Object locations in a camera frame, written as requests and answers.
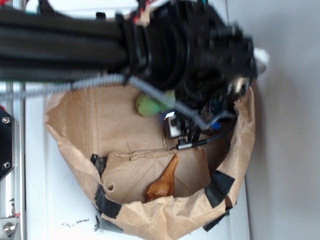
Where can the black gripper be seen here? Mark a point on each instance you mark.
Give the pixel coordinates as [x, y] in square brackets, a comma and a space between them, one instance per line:
[215, 60]

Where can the green plush animal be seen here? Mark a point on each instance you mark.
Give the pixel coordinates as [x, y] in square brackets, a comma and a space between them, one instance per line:
[148, 106]

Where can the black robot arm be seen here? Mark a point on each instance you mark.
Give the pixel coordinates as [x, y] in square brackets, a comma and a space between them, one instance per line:
[53, 47]

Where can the brown paper-lined box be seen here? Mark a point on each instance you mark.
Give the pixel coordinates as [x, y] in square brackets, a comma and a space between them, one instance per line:
[115, 154]

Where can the orange brown seashell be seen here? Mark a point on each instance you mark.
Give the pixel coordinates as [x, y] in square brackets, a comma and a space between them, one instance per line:
[164, 186]

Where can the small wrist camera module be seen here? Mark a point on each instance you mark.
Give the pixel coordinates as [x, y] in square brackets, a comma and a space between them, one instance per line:
[174, 125]

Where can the aluminium frame rail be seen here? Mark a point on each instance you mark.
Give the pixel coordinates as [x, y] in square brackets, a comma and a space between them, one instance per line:
[13, 223]

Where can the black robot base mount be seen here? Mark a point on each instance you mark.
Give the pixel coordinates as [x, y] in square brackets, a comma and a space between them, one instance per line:
[7, 145]

